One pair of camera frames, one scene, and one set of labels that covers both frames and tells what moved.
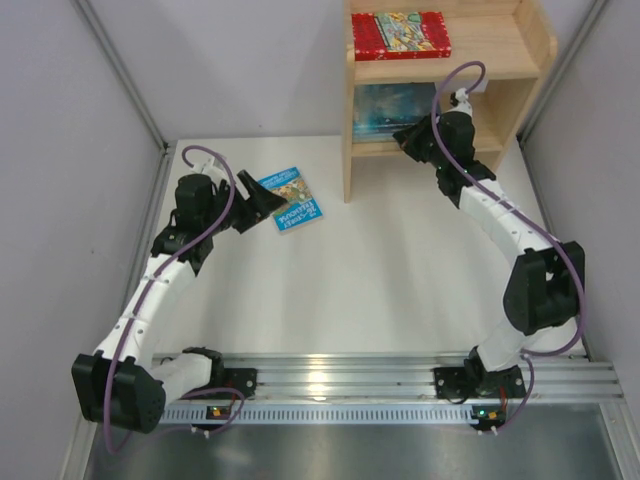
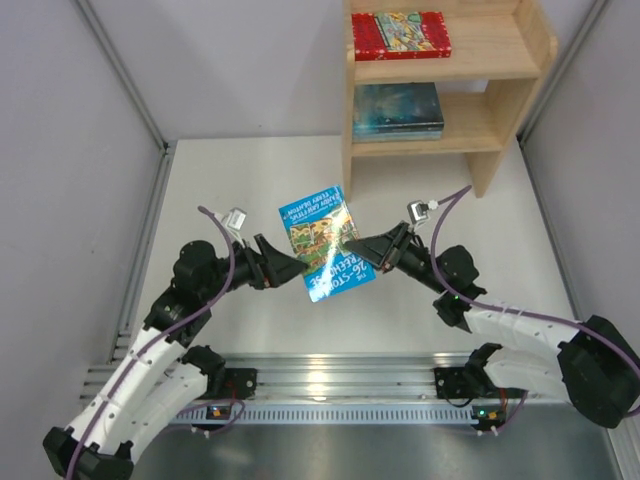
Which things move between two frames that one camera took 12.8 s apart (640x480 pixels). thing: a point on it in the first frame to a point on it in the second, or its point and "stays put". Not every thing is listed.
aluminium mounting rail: (405, 377) stays put
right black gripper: (417, 141) to (397, 249)
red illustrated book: (400, 35) stays put
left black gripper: (245, 211) to (260, 263)
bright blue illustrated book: (300, 206) to (318, 227)
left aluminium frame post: (164, 146) stays put
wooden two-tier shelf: (508, 38) stays put
